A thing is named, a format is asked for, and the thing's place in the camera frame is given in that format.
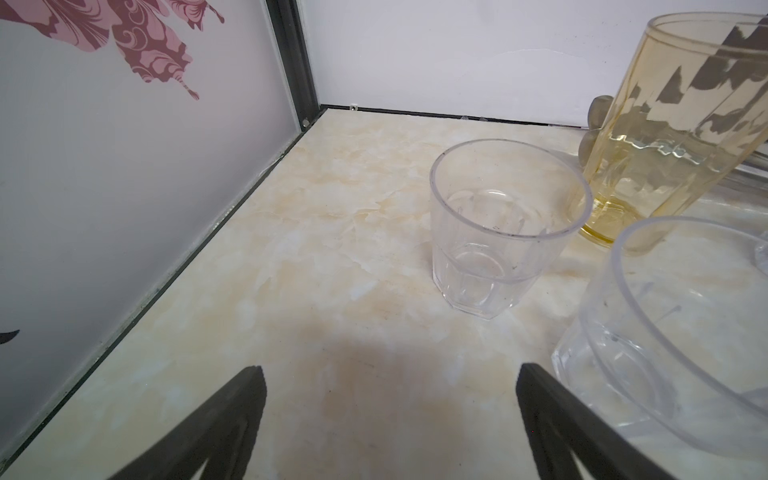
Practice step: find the metal serving tongs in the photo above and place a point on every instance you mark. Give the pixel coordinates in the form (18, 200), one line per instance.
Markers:
(749, 177)

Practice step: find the amber yellow tall glass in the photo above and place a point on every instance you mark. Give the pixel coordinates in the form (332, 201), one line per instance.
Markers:
(692, 106)

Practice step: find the clear tumbler glass near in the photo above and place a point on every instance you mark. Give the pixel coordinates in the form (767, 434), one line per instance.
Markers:
(670, 336)

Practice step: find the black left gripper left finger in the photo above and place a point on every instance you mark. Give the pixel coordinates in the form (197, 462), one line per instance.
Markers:
(215, 441)

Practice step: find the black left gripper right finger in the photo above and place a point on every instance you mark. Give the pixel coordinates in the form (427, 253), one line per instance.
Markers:
(564, 434)

